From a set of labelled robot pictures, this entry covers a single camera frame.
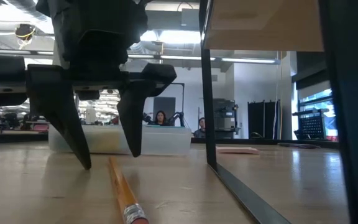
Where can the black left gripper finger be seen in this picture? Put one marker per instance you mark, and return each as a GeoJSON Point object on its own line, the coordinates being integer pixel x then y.
{"type": "Point", "coordinates": [132, 118]}
{"type": "Point", "coordinates": [57, 109]}

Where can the orange wooden pencil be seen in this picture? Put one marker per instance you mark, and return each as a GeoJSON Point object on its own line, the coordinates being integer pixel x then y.
{"type": "Point", "coordinates": [122, 189]}

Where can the pink sticky note pad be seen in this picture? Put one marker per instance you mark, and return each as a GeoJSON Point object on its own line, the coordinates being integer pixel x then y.
{"type": "Point", "coordinates": [238, 150]}

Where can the person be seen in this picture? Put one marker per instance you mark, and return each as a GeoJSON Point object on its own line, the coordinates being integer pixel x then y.
{"type": "Point", "coordinates": [160, 119]}
{"type": "Point", "coordinates": [199, 133]}

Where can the clear plastic pencil box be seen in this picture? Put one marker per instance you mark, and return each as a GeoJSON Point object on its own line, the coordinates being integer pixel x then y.
{"type": "Point", "coordinates": [166, 141]}

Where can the background robot station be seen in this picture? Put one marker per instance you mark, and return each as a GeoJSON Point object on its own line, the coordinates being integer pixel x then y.
{"type": "Point", "coordinates": [179, 118]}

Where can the ceiling tube light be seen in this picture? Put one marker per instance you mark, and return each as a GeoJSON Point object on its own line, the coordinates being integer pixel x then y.
{"type": "Point", "coordinates": [182, 58]}
{"type": "Point", "coordinates": [247, 60]}

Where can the ceiling panel light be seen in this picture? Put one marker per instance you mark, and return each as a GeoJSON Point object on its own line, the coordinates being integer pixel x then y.
{"type": "Point", "coordinates": [179, 36]}

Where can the black equipment cabinet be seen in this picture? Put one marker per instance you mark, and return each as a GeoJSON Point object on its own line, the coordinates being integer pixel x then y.
{"type": "Point", "coordinates": [225, 118]}

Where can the black partition screen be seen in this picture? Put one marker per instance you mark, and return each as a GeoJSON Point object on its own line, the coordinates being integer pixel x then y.
{"type": "Point", "coordinates": [263, 119]}

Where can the wooden shelf board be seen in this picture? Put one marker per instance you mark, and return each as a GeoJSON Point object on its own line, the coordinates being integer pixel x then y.
{"type": "Point", "coordinates": [259, 25]}

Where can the black perforated rack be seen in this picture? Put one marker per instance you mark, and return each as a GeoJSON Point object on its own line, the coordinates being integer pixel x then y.
{"type": "Point", "coordinates": [312, 126]}

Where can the black aluminium table frame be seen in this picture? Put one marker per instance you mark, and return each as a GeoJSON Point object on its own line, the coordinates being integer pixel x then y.
{"type": "Point", "coordinates": [259, 141]}

